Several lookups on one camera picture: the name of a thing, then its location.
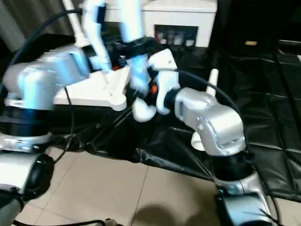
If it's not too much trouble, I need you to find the white plastic table leg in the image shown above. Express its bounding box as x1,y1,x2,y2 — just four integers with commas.
191,69,220,151
115,0,158,122
62,0,89,47

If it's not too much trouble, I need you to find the white plastic table top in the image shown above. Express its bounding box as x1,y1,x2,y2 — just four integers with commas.
53,44,131,112

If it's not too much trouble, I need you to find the white cabinet with glass doors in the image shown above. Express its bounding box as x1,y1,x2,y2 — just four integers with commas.
101,0,218,48

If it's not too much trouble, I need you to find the grey curtain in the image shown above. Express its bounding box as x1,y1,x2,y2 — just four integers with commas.
0,0,78,54

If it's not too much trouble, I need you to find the black mat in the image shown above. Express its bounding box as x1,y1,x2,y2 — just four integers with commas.
0,32,301,203

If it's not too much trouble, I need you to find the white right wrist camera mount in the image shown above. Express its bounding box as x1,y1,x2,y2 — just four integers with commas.
147,48,181,116

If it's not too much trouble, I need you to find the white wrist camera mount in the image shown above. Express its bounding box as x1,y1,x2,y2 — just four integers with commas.
81,0,111,74
147,48,181,116

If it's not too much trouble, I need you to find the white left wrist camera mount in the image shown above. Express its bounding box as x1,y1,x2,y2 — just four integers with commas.
81,0,111,74

